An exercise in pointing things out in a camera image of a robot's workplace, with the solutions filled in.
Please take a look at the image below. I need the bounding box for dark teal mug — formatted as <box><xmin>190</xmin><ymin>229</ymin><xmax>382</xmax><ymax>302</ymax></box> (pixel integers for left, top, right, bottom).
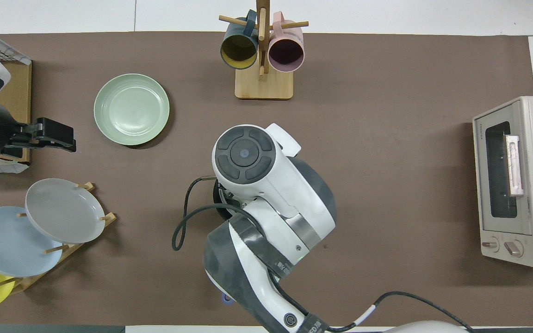
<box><xmin>220</xmin><ymin>10</ymin><xmax>259</xmax><ymax>70</ymax></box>

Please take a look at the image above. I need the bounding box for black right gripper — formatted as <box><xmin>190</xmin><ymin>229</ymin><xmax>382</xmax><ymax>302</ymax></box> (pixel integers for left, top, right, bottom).
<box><xmin>219</xmin><ymin>183</ymin><xmax>244</xmax><ymax>207</ymax></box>

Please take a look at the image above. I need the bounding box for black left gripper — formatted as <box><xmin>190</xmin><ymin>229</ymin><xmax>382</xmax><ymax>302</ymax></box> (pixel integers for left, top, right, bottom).
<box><xmin>5</xmin><ymin>118</ymin><xmax>76</xmax><ymax>153</ymax></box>

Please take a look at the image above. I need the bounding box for toaster oven door handle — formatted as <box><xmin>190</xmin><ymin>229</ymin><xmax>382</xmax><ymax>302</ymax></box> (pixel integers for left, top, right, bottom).
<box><xmin>506</xmin><ymin>134</ymin><xmax>525</xmax><ymax>197</ymax></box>

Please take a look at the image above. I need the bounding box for light green plate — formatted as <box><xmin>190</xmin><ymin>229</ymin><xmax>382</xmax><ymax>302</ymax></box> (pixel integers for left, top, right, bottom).
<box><xmin>94</xmin><ymin>74</ymin><xmax>170</xmax><ymax>146</ymax></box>

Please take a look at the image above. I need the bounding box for wooden mug tree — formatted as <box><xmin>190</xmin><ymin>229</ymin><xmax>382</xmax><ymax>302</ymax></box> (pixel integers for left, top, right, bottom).
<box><xmin>219</xmin><ymin>0</ymin><xmax>309</xmax><ymax>100</ymax></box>

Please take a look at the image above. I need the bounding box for black pot purple handle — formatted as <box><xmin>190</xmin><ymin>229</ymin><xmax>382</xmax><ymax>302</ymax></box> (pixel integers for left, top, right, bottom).
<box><xmin>213</xmin><ymin>179</ymin><xmax>236</xmax><ymax>307</ymax></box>

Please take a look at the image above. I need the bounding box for light blue plate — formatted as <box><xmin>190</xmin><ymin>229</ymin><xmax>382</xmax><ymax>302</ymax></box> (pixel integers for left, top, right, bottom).
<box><xmin>0</xmin><ymin>206</ymin><xmax>63</xmax><ymax>278</ymax></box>

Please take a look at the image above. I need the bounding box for wooden plate rack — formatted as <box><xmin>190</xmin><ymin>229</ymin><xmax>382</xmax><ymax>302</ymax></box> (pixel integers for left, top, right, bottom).
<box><xmin>0</xmin><ymin>182</ymin><xmax>118</xmax><ymax>293</ymax></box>

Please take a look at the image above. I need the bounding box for brown table mat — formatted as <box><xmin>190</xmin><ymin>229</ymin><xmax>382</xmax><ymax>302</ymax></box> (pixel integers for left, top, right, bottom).
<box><xmin>0</xmin><ymin>31</ymin><xmax>533</xmax><ymax>327</ymax></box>

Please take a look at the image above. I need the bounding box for grey plate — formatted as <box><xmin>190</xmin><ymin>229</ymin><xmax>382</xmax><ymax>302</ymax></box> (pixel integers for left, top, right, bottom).
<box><xmin>25</xmin><ymin>178</ymin><xmax>106</xmax><ymax>244</ymax></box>

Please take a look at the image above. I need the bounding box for white wire basket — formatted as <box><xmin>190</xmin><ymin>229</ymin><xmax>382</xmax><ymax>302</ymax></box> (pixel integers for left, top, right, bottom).
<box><xmin>0</xmin><ymin>22</ymin><xmax>32</xmax><ymax>174</ymax></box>

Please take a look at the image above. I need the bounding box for pink mug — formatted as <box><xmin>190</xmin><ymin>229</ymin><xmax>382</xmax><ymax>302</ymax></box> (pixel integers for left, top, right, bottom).
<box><xmin>268</xmin><ymin>12</ymin><xmax>305</xmax><ymax>73</ymax></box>

